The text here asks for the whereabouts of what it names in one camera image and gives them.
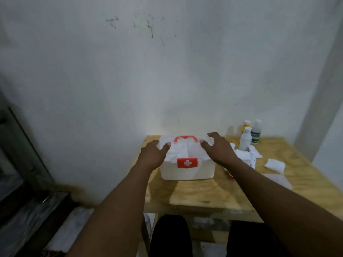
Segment person's left forearm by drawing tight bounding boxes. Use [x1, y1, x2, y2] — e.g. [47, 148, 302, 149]
[65, 164, 161, 257]

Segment clear bottle green label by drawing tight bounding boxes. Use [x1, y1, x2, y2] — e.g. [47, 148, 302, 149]
[250, 119, 263, 145]

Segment person's left hand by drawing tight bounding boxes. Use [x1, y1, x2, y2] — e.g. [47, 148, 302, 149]
[136, 139, 172, 172]

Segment person's right hand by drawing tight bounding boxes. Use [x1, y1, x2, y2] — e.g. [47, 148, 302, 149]
[199, 132, 239, 169]

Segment person's right forearm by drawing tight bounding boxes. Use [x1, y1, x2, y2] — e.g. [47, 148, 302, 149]
[225, 159, 343, 257]

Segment white gauze packet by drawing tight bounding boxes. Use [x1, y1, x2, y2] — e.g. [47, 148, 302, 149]
[261, 173, 293, 190]

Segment person's black shorts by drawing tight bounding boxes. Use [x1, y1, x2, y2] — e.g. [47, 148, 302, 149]
[149, 214, 290, 257]

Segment white gauze pad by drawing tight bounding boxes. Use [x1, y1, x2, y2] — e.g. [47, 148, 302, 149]
[249, 145, 263, 159]
[264, 158, 286, 175]

